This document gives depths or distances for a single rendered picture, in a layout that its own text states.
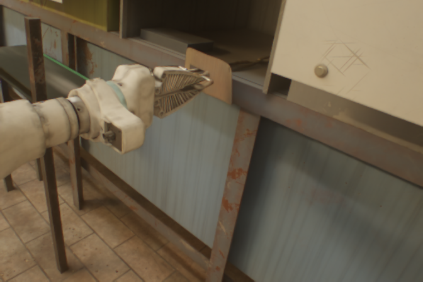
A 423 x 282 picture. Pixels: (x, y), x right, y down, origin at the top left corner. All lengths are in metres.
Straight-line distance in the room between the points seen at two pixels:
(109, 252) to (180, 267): 0.29
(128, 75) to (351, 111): 0.36
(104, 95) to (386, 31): 0.35
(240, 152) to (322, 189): 0.19
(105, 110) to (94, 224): 1.12
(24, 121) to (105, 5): 0.62
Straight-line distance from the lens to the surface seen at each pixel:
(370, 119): 0.55
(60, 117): 0.41
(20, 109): 0.40
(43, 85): 0.91
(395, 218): 0.68
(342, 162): 0.66
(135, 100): 0.45
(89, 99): 0.42
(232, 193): 0.76
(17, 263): 1.42
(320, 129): 0.58
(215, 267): 0.95
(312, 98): 0.57
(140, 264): 1.34
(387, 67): 0.40
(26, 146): 0.39
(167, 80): 0.51
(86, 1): 1.05
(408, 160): 0.56
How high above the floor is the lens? 1.05
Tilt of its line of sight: 26 degrees down
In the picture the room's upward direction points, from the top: 9 degrees clockwise
